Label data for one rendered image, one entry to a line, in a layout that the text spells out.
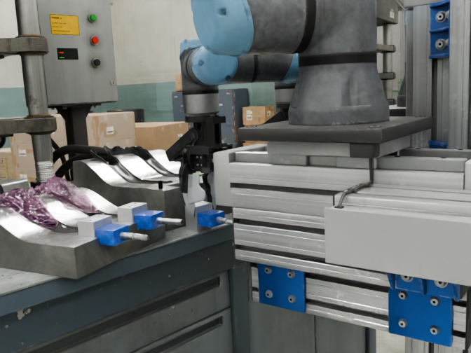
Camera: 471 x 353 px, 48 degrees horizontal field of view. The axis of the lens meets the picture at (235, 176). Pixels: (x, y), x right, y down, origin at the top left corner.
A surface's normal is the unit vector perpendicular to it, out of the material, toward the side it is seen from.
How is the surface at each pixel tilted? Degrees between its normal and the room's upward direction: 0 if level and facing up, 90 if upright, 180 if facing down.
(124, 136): 83
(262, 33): 127
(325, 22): 112
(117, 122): 89
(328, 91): 72
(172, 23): 90
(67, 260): 90
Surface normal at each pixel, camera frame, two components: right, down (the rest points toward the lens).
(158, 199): -0.69, 0.15
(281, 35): 0.26, 0.70
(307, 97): -0.72, -0.16
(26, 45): 0.16, 0.15
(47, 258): -0.44, 0.17
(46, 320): 0.72, 0.07
